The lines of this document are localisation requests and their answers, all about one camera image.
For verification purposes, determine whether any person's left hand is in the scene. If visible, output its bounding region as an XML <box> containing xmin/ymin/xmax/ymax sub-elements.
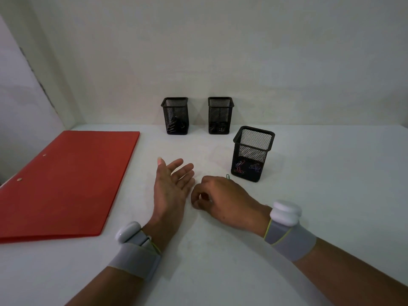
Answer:
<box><xmin>150</xmin><ymin>157</ymin><xmax>196</xmax><ymax>234</ymax></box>

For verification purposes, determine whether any person's right hand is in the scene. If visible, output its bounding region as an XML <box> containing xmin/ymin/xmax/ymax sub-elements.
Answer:
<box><xmin>191</xmin><ymin>176</ymin><xmax>272</xmax><ymax>235</ymax></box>

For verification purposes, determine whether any person's right forearm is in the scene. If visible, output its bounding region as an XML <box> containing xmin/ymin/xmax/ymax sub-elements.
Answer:
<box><xmin>255</xmin><ymin>205</ymin><xmax>408</xmax><ymax>306</ymax></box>

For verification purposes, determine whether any person's left forearm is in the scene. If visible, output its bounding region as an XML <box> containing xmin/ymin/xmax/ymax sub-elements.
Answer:
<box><xmin>65</xmin><ymin>217</ymin><xmax>174</xmax><ymax>306</ymax></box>

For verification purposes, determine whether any black mesh pen holder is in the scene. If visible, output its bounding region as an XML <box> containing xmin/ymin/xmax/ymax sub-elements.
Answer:
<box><xmin>161</xmin><ymin>97</ymin><xmax>190</xmax><ymax>135</ymax></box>
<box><xmin>231</xmin><ymin>126</ymin><xmax>275</xmax><ymax>183</ymax></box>
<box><xmin>208</xmin><ymin>97</ymin><xmax>235</xmax><ymax>135</ymax></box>

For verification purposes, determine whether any pile of coloured paper clips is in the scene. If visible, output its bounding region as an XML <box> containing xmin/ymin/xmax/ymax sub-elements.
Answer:
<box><xmin>234</xmin><ymin>160</ymin><xmax>263</xmax><ymax>176</ymax></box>

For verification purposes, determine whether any white wrist tracker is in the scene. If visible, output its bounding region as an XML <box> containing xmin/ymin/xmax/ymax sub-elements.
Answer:
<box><xmin>115</xmin><ymin>222</ymin><xmax>143</xmax><ymax>244</ymax></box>
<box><xmin>270</xmin><ymin>200</ymin><xmax>303</xmax><ymax>227</ymax></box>

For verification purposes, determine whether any grey wrist band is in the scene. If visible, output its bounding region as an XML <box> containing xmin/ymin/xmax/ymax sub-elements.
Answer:
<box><xmin>263</xmin><ymin>219</ymin><xmax>317</xmax><ymax>262</ymax></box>
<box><xmin>107</xmin><ymin>231</ymin><xmax>162</xmax><ymax>282</ymax></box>

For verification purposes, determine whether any red file folder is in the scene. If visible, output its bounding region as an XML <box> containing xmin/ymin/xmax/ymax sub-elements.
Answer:
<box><xmin>0</xmin><ymin>130</ymin><xmax>140</xmax><ymax>244</ymax></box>

